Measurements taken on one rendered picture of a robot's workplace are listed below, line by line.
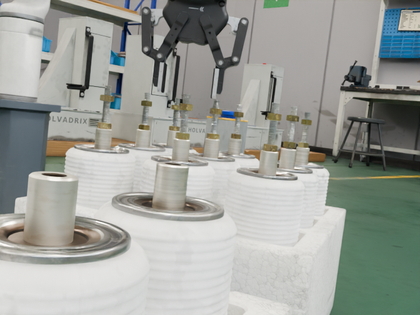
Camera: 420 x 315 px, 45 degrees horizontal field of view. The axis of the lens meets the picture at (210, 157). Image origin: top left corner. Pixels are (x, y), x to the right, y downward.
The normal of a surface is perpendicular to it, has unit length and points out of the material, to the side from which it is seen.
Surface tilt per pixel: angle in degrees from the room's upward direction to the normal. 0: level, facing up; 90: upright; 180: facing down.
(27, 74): 90
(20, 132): 90
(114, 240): 4
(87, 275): 43
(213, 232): 57
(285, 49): 90
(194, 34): 90
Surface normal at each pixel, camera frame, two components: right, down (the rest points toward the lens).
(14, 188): 0.73, 0.14
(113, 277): 0.73, -0.41
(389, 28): -0.67, -0.02
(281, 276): -0.34, 0.04
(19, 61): 0.39, 0.12
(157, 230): 0.00, -0.47
